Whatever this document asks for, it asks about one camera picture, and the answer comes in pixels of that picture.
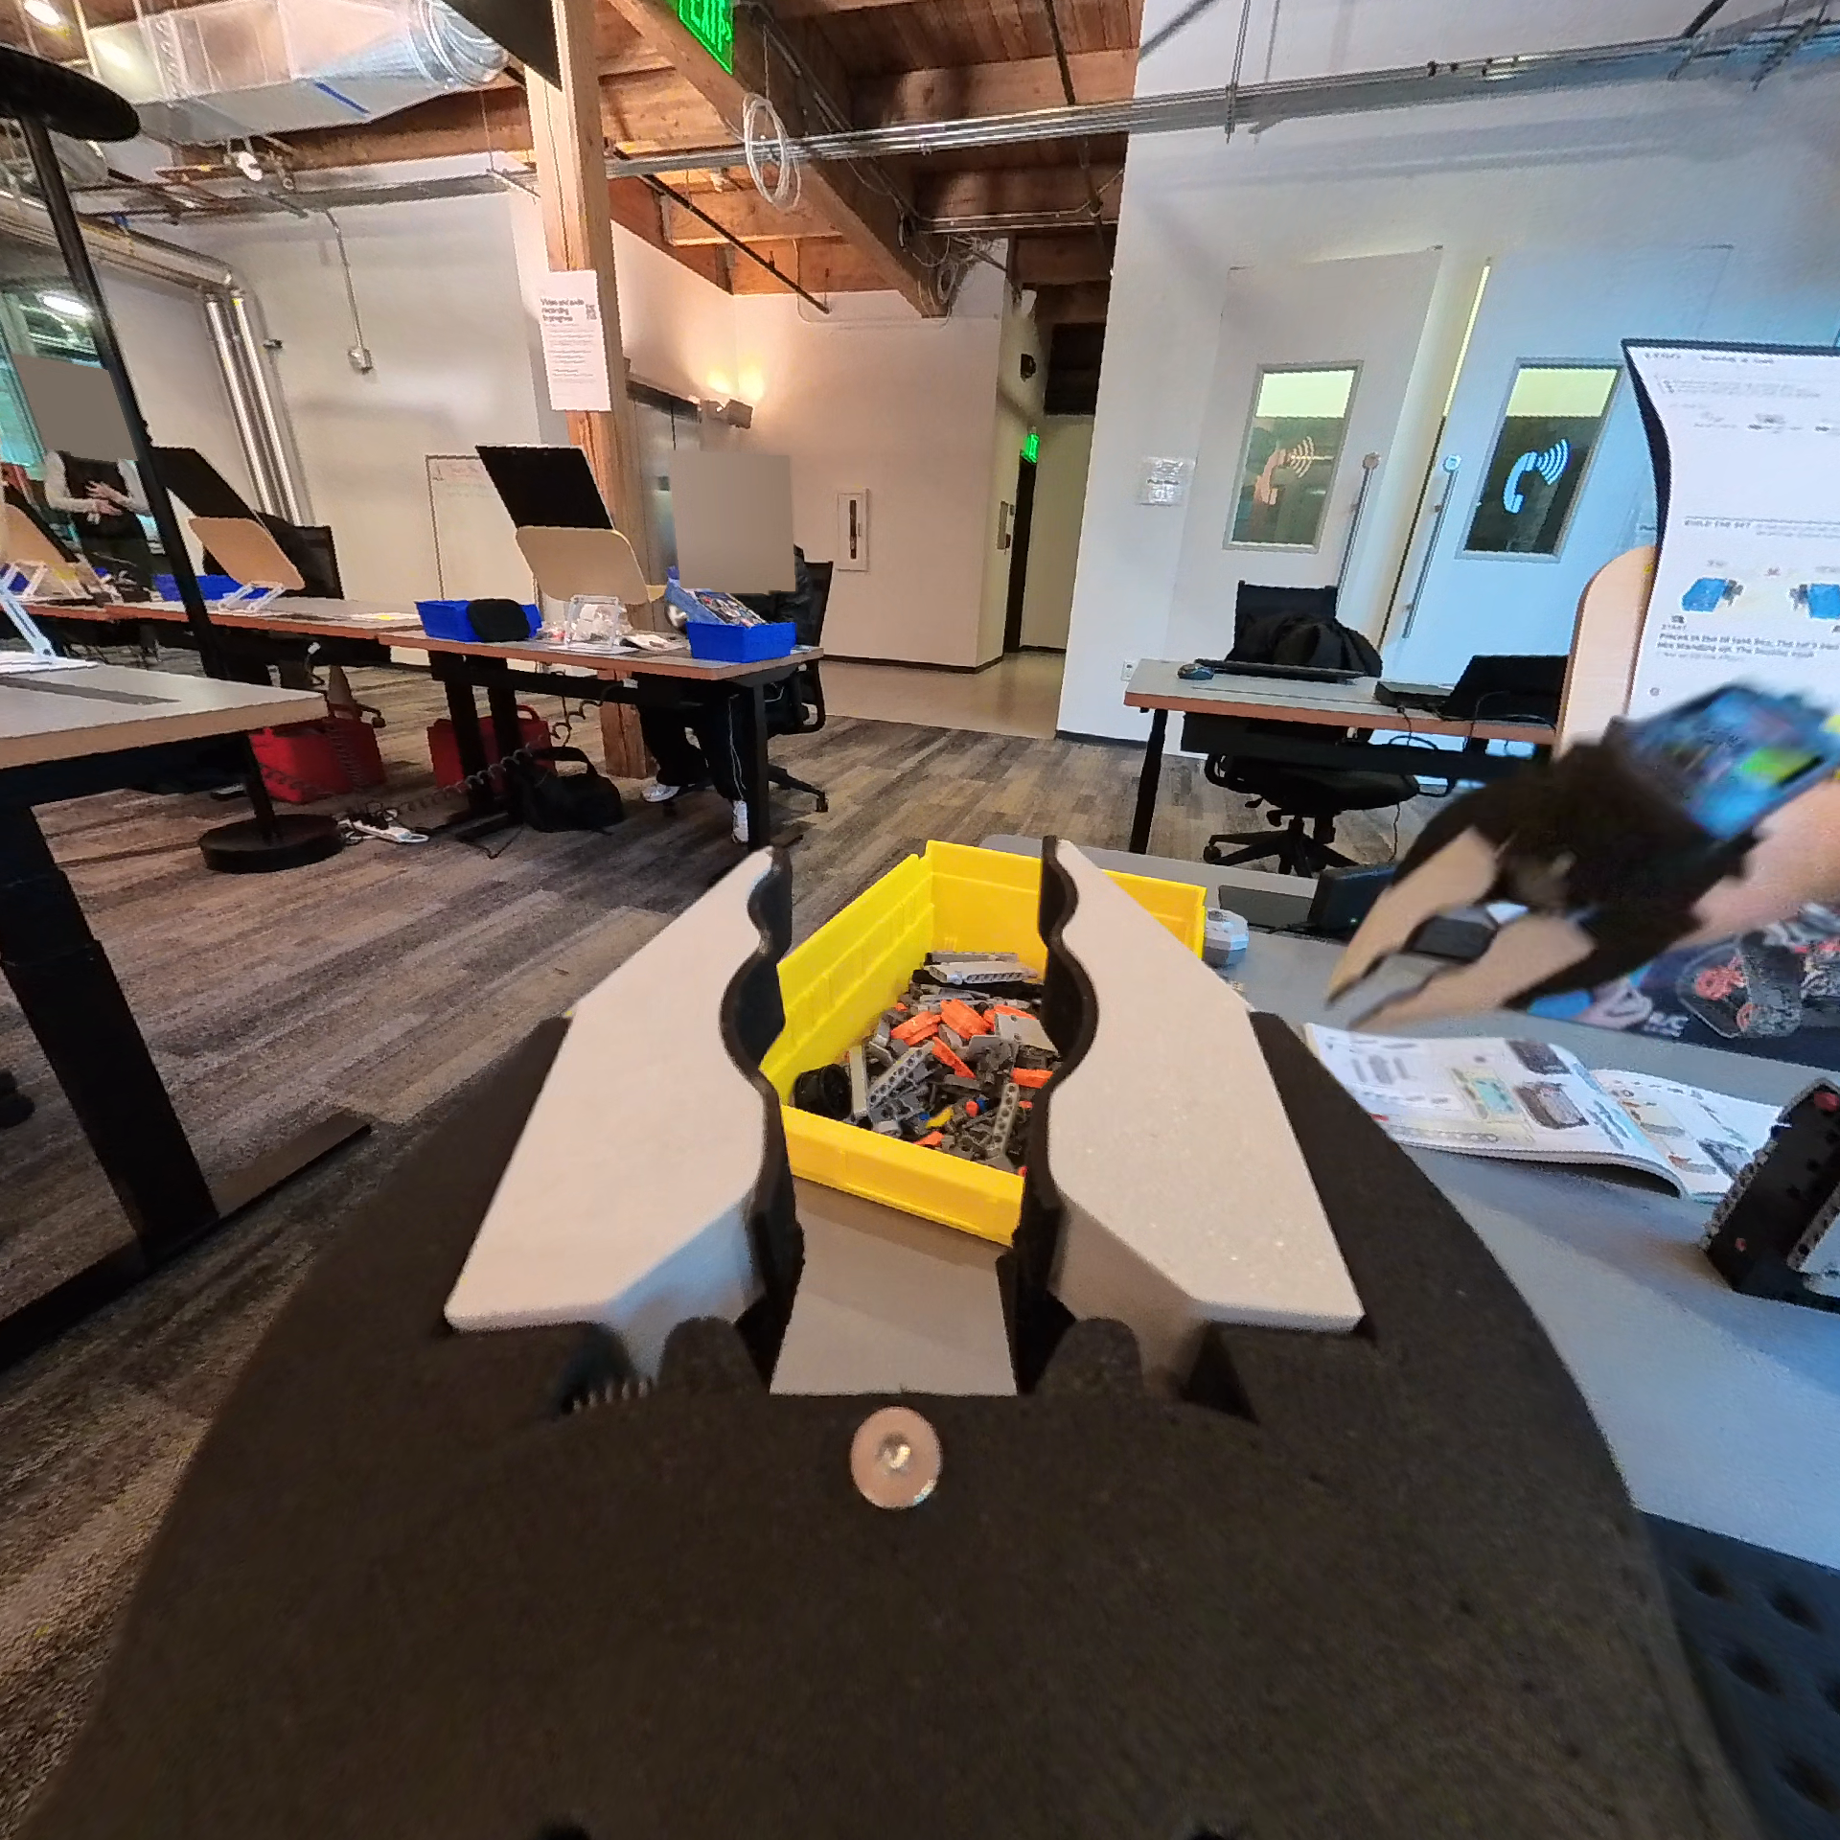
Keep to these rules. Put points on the black bag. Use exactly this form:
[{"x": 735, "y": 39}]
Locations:
[{"x": 567, "y": 798}]

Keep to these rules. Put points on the black pole floor stand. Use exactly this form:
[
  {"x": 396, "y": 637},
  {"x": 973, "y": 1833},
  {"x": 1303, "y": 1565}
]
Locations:
[{"x": 101, "y": 433}]

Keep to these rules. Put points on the black toy brick model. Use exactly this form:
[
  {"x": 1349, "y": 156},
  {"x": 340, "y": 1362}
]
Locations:
[{"x": 1775, "y": 1207}]

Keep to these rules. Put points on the printed kit box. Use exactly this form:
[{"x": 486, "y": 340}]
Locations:
[{"x": 1752, "y": 1006}]

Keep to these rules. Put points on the white paper notice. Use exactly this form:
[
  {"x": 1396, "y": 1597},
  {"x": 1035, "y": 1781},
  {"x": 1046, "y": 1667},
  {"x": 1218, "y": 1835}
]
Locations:
[{"x": 574, "y": 344}]

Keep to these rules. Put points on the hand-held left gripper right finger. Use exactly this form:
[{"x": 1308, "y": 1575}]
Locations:
[{"x": 1207, "y": 1151}]

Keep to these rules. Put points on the black screen on wooden stand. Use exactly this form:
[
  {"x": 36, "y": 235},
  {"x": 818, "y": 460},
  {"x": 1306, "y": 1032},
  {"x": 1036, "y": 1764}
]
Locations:
[
  {"x": 555, "y": 496},
  {"x": 236, "y": 555}
]

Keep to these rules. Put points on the black office chair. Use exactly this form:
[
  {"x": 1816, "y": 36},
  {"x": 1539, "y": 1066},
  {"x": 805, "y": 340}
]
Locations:
[{"x": 1292, "y": 785}]

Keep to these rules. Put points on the green exit sign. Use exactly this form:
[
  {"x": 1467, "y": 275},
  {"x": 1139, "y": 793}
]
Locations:
[{"x": 704, "y": 29}]

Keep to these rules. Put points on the door window with phone icon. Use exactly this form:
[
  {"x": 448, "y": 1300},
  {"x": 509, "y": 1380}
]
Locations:
[
  {"x": 1292, "y": 460},
  {"x": 1539, "y": 460}
]

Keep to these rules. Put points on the instruction display on stand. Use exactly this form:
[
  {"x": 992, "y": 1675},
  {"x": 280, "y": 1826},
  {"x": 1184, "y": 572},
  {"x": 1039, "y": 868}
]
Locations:
[{"x": 1752, "y": 503}]

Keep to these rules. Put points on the black perforated board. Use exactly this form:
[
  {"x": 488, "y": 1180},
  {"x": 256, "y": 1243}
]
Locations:
[{"x": 1752, "y": 1684}]

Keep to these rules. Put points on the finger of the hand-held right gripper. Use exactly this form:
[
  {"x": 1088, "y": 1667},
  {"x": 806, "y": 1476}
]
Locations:
[
  {"x": 1495, "y": 971},
  {"x": 1403, "y": 921}
]

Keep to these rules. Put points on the person's right hand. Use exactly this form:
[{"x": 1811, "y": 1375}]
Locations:
[{"x": 1797, "y": 871}]

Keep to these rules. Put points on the blue plastic bin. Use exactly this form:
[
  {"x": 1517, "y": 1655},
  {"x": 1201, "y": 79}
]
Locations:
[
  {"x": 444, "y": 620},
  {"x": 740, "y": 641}
]

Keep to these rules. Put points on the wooden top desk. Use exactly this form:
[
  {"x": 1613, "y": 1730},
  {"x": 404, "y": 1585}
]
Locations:
[{"x": 1292, "y": 697}]

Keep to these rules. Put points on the grey top standing desk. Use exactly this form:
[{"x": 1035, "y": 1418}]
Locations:
[{"x": 143, "y": 712}]

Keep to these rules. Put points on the black device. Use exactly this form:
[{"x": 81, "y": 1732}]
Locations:
[{"x": 1343, "y": 903}]

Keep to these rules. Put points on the building instruction booklet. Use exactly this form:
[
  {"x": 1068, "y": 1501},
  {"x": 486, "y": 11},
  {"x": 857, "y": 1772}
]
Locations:
[{"x": 1510, "y": 1108}]

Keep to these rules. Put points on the long wooden desk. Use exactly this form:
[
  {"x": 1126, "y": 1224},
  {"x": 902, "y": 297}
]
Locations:
[{"x": 574, "y": 650}]

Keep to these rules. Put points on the black laptop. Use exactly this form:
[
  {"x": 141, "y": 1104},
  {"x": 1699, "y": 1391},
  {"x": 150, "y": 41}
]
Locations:
[{"x": 1510, "y": 687}]

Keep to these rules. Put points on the red basket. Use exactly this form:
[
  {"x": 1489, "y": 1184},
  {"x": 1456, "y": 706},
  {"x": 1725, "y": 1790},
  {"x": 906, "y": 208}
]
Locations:
[
  {"x": 316, "y": 763},
  {"x": 467, "y": 748}
]

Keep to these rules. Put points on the black keyboard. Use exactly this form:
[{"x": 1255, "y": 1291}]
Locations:
[{"x": 1279, "y": 672}]

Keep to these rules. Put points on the yellow plastic bin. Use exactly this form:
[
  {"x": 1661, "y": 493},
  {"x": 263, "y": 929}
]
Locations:
[{"x": 892, "y": 1193}]

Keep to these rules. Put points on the wooden post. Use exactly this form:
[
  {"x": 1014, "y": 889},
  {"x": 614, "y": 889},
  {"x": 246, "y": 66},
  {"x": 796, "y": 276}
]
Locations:
[{"x": 582, "y": 173}]

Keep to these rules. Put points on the pile of toy brick parts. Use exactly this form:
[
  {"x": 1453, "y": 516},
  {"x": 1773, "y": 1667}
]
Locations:
[{"x": 934, "y": 1078}]

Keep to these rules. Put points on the whiteboard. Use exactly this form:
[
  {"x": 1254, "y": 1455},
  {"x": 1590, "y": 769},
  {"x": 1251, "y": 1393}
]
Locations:
[{"x": 467, "y": 547}]

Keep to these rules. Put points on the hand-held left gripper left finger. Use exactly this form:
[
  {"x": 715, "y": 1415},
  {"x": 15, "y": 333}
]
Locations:
[{"x": 618, "y": 1151}]

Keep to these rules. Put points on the rectangular metal duct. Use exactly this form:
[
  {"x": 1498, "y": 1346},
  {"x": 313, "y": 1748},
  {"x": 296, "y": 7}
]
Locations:
[{"x": 287, "y": 58}]

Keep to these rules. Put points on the white power strip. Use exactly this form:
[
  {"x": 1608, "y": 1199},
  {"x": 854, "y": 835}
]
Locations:
[{"x": 382, "y": 826}]

